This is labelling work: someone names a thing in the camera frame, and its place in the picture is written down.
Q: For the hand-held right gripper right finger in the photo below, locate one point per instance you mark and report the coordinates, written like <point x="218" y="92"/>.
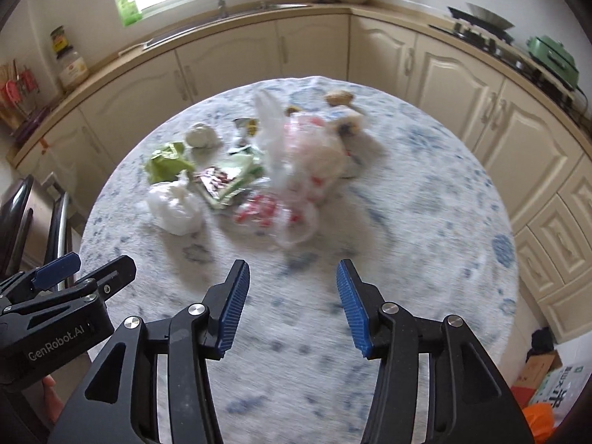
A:
<point x="351" y="305"/>

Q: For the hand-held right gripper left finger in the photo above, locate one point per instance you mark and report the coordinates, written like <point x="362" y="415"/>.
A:
<point x="233" y="305"/>

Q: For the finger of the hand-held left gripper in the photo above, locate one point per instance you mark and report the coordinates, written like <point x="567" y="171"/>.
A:
<point x="115" y="272"/>
<point x="58" y="268"/>

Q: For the clear plastic cup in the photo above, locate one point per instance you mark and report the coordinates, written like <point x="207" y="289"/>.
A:
<point x="296" y="236"/>

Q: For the green red snack packet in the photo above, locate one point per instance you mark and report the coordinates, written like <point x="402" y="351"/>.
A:
<point x="222" y="185"/>

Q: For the pink white plastic bag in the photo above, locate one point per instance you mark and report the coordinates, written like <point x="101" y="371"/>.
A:
<point x="319" y="157"/>

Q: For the small white paper ball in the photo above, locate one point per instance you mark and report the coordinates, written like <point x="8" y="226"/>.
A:
<point x="200" y="135"/>

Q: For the clear plastic bag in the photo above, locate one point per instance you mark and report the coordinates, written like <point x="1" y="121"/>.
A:
<point x="273" y="125"/>

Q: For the small brown nut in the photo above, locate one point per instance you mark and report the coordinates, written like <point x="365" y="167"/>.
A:
<point x="291" y="111"/>

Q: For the brown nut shell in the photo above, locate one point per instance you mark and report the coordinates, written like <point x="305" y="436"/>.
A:
<point x="337" y="98"/>

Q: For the person's left hand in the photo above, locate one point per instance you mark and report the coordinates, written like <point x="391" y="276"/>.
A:
<point x="51" y="395"/>

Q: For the blue floral tablecloth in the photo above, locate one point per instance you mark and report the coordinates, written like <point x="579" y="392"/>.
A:
<point x="416" y="240"/>

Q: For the orange sticker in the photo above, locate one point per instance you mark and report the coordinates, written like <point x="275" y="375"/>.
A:
<point x="44" y="142"/>

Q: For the purple tray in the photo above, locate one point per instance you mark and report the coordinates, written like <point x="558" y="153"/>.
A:
<point x="30" y="122"/>

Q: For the red chopstick holder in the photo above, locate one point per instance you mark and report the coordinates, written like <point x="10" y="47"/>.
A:
<point x="18" y="88"/>

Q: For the black cloth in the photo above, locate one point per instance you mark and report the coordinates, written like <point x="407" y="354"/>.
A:
<point x="541" y="340"/>

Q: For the red box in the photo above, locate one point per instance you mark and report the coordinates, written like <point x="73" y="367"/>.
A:
<point x="522" y="395"/>

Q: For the plain cardboard box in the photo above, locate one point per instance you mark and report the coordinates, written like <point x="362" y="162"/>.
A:
<point x="539" y="367"/>

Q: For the large glass jar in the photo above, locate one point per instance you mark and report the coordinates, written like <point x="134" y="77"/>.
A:
<point x="73" y="69"/>

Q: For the cream cabinet drawer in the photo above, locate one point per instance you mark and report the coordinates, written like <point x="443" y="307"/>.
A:
<point x="576" y="189"/>
<point x="548" y="240"/>
<point x="571" y="305"/>

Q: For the orange plastic bag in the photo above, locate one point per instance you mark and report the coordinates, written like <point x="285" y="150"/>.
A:
<point x="541" y="421"/>

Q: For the small white stick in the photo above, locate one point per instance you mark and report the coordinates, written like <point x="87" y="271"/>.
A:
<point x="132" y="49"/>

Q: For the white rice bag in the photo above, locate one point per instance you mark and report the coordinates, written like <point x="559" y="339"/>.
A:
<point x="559" y="388"/>

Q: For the small jar yellow label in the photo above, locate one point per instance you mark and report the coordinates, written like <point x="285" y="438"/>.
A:
<point x="60" y="39"/>

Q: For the cream base cabinets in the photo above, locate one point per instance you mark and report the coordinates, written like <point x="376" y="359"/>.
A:
<point x="453" y="88"/>

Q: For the green detergent pouch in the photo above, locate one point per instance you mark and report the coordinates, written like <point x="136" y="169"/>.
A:
<point x="128" y="11"/>

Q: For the black gas stove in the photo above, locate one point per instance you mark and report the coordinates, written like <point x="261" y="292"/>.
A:
<point x="504" y="53"/>

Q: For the wooden board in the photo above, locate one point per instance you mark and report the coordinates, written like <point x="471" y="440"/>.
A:
<point x="557" y="89"/>

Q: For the beige kitchen countertop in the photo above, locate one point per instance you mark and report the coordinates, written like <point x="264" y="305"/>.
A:
<point x="393" y="9"/>

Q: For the stainless steel sink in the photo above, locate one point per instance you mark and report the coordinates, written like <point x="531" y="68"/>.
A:
<point x="282" y="6"/>

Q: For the green electric pot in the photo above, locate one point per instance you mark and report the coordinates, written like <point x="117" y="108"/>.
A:
<point x="550" y="55"/>

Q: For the steel wok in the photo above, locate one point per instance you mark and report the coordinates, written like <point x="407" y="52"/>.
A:
<point x="490" y="16"/>

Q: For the metal frame chair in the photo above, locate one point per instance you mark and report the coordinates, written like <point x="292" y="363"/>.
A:
<point x="18" y="212"/>

